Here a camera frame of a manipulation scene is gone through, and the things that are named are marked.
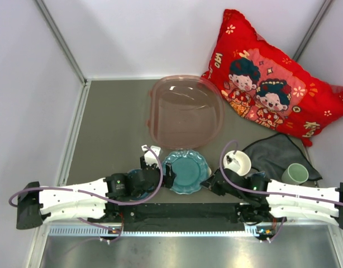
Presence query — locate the aluminium front frame rail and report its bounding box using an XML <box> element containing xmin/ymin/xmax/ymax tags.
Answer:
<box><xmin>37</xmin><ymin>202</ymin><xmax>343</xmax><ymax>238</ymax></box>

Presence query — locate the aluminium corner post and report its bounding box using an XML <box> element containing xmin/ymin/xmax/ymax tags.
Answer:
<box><xmin>292</xmin><ymin>0</ymin><xmax>334</xmax><ymax>61</ymax></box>
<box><xmin>33</xmin><ymin>0</ymin><xmax>87</xmax><ymax>85</ymax></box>

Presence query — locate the white ceramic bowl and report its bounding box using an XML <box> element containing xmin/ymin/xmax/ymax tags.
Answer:
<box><xmin>228</xmin><ymin>150</ymin><xmax>251</xmax><ymax>176</ymax></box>

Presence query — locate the red cartoon print pillow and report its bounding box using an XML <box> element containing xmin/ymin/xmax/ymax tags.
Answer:
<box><xmin>203</xmin><ymin>9</ymin><xmax>343</xmax><ymax>146</ymax></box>

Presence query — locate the right aluminium corner post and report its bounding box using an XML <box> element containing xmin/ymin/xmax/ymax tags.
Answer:
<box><xmin>292</xmin><ymin>0</ymin><xmax>334</xmax><ymax>61</ymax></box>

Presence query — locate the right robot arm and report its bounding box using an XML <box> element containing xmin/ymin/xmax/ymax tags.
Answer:
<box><xmin>201</xmin><ymin>169</ymin><xmax>343</xmax><ymax>230</ymax></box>

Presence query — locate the teal scalloped ceramic plate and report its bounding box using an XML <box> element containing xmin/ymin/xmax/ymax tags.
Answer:
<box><xmin>163</xmin><ymin>150</ymin><xmax>209</xmax><ymax>194</ymax></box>

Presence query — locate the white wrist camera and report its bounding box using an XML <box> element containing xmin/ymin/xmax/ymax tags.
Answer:
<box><xmin>141</xmin><ymin>145</ymin><xmax>161</xmax><ymax>168</ymax></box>
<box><xmin>223</xmin><ymin>153</ymin><xmax>241</xmax><ymax>174</ymax></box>

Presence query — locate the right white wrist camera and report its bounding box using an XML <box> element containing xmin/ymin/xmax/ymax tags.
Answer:
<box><xmin>223</xmin><ymin>153</ymin><xmax>241</xmax><ymax>174</ymax></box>

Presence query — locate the dark grey cloth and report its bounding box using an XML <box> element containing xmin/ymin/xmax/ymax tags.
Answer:
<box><xmin>243</xmin><ymin>134</ymin><xmax>322</xmax><ymax>182</ymax></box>

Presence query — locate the pale green cup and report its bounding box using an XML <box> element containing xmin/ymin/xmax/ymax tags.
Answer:
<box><xmin>281</xmin><ymin>163</ymin><xmax>309</xmax><ymax>185</ymax></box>

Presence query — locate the pink translucent plastic bin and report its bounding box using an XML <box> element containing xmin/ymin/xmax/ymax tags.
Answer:
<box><xmin>146</xmin><ymin>75</ymin><xmax>225</xmax><ymax>150</ymax></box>

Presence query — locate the left aluminium corner post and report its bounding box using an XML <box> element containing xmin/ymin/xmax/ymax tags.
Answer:
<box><xmin>33</xmin><ymin>0</ymin><xmax>87</xmax><ymax>85</ymax></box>

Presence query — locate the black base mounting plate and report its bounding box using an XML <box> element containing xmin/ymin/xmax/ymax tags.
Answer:
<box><xmin>88</xmin><ymin>203</ymin><xmax>281</xmax><ymax>232</ymax></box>

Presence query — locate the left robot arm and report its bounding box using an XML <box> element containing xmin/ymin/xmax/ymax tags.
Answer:
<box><xmin>9</xmin><ymin>156</ymin><xmax>177</xmax><ymax>230</ymax></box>

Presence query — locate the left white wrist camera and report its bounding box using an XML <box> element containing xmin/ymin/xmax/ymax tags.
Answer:
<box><xmin>141</xmin><ymin>145</ymin><xmax>161</xmax><ymax>168</ymax></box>

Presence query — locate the dark blue ceramic bowl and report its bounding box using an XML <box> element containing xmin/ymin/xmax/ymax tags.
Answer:
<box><xmin>126</xmin><ymin>168</ymin><xmax>155</xmax><ymax>201</ymax></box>

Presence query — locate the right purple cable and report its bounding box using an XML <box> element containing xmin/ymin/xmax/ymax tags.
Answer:
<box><xmin>219</xmin><ymin>140</ymin><xmax>343</xmax><ymax>241</ymax></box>

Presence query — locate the blue speckled ceramic cup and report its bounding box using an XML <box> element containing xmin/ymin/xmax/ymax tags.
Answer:
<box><xmin>246</xmin><ymin>171</ymin><xmax>267</xmax><ymax>182</ymax></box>

